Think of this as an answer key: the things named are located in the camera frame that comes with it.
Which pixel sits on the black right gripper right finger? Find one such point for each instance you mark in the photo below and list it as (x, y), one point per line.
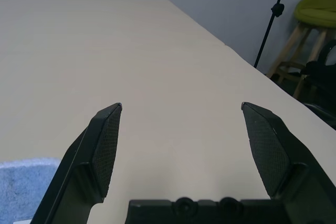
(278, 155)

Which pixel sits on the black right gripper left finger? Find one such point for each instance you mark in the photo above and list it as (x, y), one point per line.
(86, 161)

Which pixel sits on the light blue terry towel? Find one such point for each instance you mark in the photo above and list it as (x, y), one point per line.
(23, 187)

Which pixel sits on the green cushion wooden stool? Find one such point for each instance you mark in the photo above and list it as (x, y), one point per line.
(315, 11)

